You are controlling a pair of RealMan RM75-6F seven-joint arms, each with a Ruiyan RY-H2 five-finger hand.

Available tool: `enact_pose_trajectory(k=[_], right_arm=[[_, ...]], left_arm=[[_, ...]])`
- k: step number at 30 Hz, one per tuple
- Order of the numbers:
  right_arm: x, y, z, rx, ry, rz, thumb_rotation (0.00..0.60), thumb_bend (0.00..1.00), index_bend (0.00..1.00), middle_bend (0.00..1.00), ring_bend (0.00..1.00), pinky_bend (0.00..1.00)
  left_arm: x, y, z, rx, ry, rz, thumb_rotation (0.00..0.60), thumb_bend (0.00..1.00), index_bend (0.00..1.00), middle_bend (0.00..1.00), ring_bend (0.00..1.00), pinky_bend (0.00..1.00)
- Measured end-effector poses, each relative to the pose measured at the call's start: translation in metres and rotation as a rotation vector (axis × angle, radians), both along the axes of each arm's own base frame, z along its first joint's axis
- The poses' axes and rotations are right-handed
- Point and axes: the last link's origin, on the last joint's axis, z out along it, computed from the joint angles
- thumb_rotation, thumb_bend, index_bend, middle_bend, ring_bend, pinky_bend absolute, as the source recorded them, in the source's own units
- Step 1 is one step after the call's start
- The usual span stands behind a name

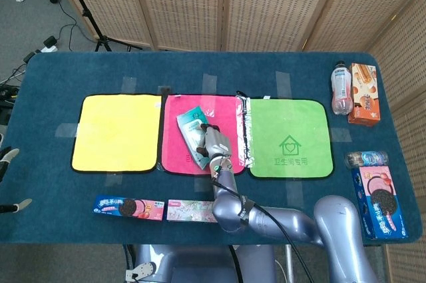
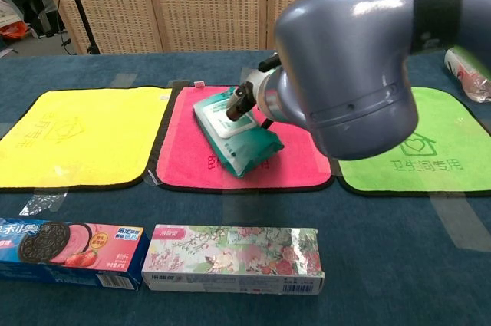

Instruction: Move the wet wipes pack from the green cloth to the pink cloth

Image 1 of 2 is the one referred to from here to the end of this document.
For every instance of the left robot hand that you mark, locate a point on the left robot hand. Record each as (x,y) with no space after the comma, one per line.
(10,154)

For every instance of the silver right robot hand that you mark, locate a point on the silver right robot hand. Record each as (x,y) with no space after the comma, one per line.
(216,143)

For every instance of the teal and white plastic packet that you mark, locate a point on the teal and white plastic packet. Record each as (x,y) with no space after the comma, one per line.
(191,126)

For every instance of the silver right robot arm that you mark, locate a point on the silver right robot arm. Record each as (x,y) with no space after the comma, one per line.
(229,209)

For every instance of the floral toothpaste box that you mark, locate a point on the floral toothpaste box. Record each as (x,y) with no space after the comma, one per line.
(186,211)

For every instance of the long blue Oreo box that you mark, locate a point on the long blue Oreo box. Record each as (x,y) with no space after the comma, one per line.
(126,208)

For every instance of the orange snack box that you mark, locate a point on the orange snack box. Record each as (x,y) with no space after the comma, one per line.
(364,96)

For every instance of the wide blue Oreo box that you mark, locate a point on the wide blue Oreo box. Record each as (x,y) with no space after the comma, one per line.
(381,203)

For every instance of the silver foil strip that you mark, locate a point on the silver foil strip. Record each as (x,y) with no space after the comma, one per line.
(244,130)

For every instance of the clear tape strip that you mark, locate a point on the clear tape strip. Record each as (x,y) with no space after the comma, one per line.
(283,85)
(66,130)
(341,134)
(128,85)
(114,179)
(294,193)
(209,83)
(203,183)

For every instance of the pink microfiber cloth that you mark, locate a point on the pink microfiber cloth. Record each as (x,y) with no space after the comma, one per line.
(173,150)

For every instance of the dark tape piece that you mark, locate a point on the dark tape piece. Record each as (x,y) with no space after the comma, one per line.
(165,90)

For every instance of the green microfiber cloth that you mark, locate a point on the green microfiber cloth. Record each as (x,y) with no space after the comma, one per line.
(289,120)

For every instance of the yellow microfiber cloth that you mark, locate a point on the yellow microfiber cloth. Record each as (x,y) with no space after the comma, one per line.
(116,133)

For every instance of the white power strip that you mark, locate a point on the white power strip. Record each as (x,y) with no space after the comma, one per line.
(36,55)

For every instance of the black power adapter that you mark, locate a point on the black power adapter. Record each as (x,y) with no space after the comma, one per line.
(50,42)

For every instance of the clear plastic drink bottle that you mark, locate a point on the clear plastic drink bottle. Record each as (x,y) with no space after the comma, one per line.
(341,90)

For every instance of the wicker folding screen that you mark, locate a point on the wicker folding screen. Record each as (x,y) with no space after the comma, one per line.
(407,80)
(186,3)

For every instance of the blue label drink bottle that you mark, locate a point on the blue label drink bottle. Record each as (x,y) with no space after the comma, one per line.
(367,158)

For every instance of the black tripod stand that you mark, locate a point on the black tripod stand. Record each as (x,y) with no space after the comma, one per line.
(87,13)

